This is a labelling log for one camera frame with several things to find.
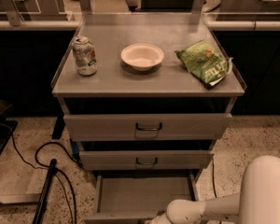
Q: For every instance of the black bar on floor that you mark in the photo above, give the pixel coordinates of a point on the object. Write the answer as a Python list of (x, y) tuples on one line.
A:
[(41, 207)]

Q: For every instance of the grey drawer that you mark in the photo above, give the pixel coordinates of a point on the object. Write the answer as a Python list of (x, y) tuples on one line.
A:
[(130, 199), (133, 127), (145, 160)]

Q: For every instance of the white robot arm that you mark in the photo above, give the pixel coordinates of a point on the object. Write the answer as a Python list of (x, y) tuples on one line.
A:
[(258, 201)]

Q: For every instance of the crushed white soda can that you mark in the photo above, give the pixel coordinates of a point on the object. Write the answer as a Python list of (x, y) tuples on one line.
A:
[(84, 54)]

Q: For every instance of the green chip bag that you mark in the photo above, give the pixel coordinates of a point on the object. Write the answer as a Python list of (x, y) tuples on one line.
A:
[(205, 62)]

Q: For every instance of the white rail right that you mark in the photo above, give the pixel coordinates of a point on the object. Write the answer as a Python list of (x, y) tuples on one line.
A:
[(244, 25)]

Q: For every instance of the grey drawer cabinet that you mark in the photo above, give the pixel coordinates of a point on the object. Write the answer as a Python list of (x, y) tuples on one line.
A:
[(117, 88)]

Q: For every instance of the white rail left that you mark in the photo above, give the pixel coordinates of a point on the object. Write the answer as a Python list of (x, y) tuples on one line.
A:
[(40, 26)]

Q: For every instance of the white paper bowl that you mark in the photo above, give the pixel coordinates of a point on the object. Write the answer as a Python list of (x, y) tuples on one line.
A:
[(142, 57)]

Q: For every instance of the white rail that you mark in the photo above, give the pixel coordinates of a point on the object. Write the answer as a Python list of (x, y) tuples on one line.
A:
[(40, 26), (244, 25)]

